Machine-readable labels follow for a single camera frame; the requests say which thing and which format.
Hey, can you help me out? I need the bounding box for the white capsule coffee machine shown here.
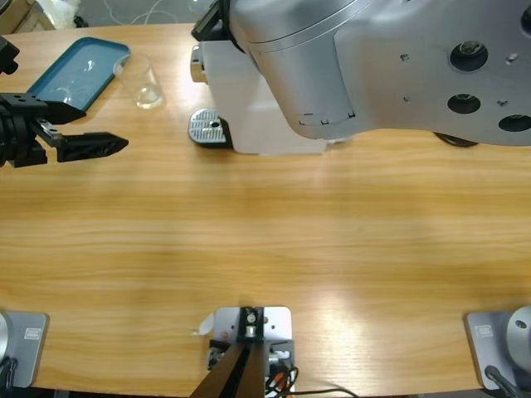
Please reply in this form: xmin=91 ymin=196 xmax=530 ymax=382
xmin=186 ymin=0 xmax=333 ymax=157

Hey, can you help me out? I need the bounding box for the clear drinking glass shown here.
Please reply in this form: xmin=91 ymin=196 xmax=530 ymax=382
xmin=112 ymin=53 xmax=166 ymax=110

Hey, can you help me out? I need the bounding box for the black capsule holder with rods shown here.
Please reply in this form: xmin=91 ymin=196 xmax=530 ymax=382
xmin=433 ymin=131 xmax=480 ymax=148

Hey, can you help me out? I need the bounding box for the white floor cable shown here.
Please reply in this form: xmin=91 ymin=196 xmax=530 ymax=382
xmin=101 ymin=0 xmax=192 ymax=27

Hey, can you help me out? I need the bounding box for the white paper tag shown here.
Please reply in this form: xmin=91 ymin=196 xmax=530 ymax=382
xmin=190 ymin=313 xmax=216 ymax=337

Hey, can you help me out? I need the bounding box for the metal drip tray grate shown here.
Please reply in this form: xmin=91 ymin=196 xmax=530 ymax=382
xmin=188 ymin=108 xmax=233 ymax=148

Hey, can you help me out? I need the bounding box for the orange black cable bundle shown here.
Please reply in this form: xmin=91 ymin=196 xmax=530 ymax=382
xmin=264 ymin=364 xmax=300 ymax=398

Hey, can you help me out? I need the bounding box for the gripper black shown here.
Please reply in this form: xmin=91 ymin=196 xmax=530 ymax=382
xmin=0 ymin=94 xmax=130 ymax=169
xmin=215 ymin=0 xmax=252 ymax=55

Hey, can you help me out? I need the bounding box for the dark camera mount post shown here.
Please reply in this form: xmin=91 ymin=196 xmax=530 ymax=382
xmin=193 ymin=306 xmax=266 ymax=398

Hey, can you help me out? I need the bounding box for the arm grey base plate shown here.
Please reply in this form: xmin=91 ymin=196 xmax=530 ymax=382
xmin=0 ymin=310 xmax=51 ymax=389
xmin=463 ymin=305 xmax=531 ymax=391

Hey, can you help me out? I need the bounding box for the clear plastic bag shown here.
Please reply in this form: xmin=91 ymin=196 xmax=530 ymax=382
xmin=35 ymin=0 xmax=82 ymax=29

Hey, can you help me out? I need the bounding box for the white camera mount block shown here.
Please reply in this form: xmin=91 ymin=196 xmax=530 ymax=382
xmin=207 ymin=305 xmax=296 ymax=395

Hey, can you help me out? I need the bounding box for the thin black table cable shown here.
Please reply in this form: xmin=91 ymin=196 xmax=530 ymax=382
xmin=290 ymin=386 xmax=358 ymax=398

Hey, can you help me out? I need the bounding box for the brown cardboard box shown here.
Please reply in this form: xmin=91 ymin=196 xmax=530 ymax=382
xmin=0 ymin=0 xmax=55 ymax=35

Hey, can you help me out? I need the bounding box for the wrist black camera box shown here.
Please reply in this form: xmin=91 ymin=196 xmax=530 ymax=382
xmin=191 ymin=0 xmax=227 ymax=41
xmin=0 ymin=35 xmax=21 ymax=75

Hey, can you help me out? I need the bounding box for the teal plastic tray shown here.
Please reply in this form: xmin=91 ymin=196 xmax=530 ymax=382
xmin=27 ymin=36 xmax=132 ymax=113

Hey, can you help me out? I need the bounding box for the base black cable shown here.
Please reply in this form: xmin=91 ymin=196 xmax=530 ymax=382
xmin=0 ymin=356 xmax=18 ymax=389
xmin=484 ymin=364 xmax=522 ymax=398

